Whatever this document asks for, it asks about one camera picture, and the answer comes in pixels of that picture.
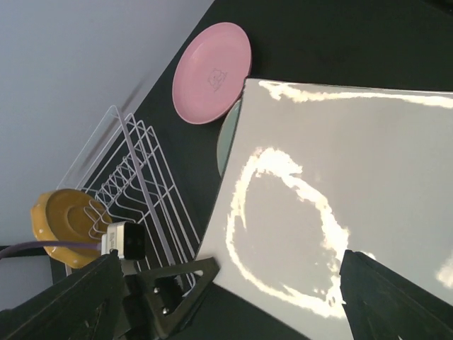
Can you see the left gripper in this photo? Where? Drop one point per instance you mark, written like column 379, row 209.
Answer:
column 101, row 301

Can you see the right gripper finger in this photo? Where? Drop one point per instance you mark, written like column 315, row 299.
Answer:
column 381, row 304

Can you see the orange dotted scalloped plate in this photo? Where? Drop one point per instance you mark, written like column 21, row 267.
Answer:
column 69, row 215

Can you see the white wire dish rack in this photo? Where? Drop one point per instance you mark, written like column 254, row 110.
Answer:
column 124, row 170

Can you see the white square plate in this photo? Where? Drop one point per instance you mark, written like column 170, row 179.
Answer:
column 315, row 170

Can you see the green floral plate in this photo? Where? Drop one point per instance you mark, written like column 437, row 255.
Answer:
column 226, row 136

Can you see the pink round plate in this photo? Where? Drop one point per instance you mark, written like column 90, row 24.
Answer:
column 210, row 74

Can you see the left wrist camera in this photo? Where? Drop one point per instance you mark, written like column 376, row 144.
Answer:
column 127, row 238

